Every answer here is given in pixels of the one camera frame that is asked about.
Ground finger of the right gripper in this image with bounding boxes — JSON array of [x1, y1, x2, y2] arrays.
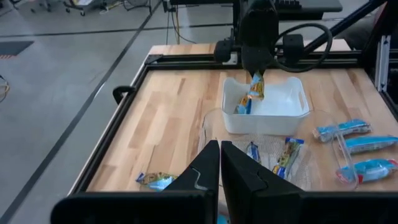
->
[[245, 62, 257, 77], [259, 60, 272, 77]]

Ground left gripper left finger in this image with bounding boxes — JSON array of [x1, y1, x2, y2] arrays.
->
[[164, 139, 221, 192]]

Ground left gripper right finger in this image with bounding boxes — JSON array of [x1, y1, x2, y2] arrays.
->
[[220, 140, 305, 224]]

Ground green snack bag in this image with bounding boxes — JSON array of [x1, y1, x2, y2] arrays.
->
[[247, 70, 266, 101]]

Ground blue Chewy granola bar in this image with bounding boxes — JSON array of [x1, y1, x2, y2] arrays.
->
[[245, 141, 262, 165], [271, 136, 306, 181]]

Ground orange Chewy granola bar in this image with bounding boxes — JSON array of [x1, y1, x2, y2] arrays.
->
[[337, 135, 398, 156], [135, 172, 178, 192], [233, 95, 253, 115]]

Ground dark snack bag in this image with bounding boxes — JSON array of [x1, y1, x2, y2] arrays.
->
[[312, 118, 373, 144]]

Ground red Chewy granola bar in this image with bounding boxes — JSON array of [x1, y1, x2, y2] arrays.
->
[[335, 157, 398, 185]]

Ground backlit computer keyboard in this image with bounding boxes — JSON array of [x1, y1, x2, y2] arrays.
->
[[273, 0, 302, 9]]

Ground white plastic bin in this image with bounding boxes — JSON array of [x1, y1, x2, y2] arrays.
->
[[221, 76, 311, 136]]

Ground black keyboard desk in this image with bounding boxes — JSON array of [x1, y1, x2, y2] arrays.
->
[[169, 0, 343, 13]]

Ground clear plastic bin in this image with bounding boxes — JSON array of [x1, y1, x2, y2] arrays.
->
[[197, 107, 360, 192]]

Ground dark floor mat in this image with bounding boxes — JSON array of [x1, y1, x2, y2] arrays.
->
[[0, 40, 34, 60]]

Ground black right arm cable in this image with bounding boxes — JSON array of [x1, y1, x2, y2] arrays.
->
[[272, 22, 334, 74]]

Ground yellow floor cable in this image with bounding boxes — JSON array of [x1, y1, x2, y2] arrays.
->
[[173, 12, 182, 44]]

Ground silver aluminium bracket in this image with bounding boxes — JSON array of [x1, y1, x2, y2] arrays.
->
[[374, 34, 392, 93]]

